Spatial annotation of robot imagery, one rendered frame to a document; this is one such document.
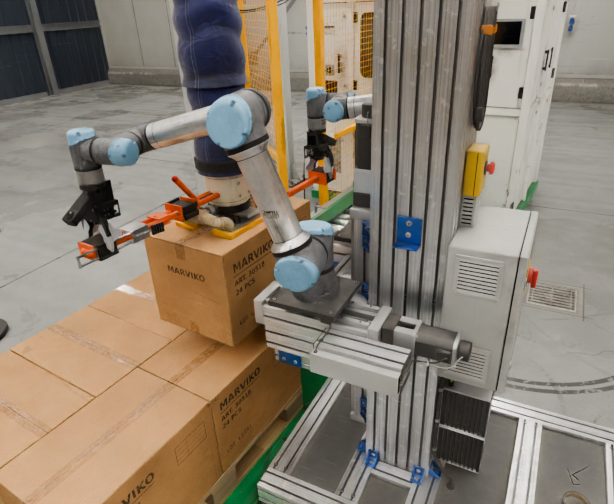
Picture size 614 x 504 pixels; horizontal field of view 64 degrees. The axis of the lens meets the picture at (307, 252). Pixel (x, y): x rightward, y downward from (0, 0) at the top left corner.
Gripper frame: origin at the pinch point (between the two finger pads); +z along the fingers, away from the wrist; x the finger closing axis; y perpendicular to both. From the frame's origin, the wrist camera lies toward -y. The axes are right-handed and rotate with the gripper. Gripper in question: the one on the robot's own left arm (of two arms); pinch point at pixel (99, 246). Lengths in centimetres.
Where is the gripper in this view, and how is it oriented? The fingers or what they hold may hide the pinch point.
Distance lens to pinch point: 163.2
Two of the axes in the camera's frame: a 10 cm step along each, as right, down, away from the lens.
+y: 5.3, -3.9, 7.5
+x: -8.5, -2.3, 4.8
